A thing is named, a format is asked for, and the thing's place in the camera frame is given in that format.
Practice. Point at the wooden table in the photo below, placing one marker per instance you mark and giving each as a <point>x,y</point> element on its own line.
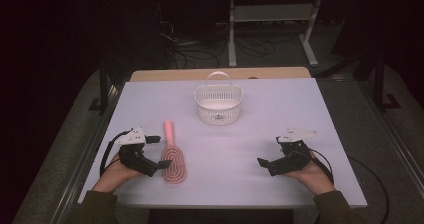
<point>186,74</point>

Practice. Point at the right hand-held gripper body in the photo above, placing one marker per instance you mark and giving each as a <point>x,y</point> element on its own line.
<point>293,157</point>

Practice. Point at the white metal stand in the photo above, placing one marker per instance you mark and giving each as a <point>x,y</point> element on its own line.
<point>271,13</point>

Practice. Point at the white perforated plastic basket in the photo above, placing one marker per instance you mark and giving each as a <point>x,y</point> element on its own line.
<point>219,100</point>

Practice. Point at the person's left hand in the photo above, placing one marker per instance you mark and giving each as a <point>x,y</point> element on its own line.
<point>115,175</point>

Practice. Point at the person's right hand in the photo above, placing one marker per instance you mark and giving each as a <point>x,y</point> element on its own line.
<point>311,177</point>

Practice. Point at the pink hairbrush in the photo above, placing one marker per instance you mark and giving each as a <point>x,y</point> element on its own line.
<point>173,160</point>

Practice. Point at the pale board on table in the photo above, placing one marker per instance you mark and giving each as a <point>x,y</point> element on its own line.
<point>240,170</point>

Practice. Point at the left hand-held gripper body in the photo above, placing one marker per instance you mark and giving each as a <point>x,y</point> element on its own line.
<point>135,157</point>

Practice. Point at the black stand leg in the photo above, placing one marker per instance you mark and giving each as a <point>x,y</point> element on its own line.
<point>103,87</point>
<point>380,84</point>

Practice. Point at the metal floor rail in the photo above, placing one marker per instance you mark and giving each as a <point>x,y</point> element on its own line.
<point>83,160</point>
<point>396,144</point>

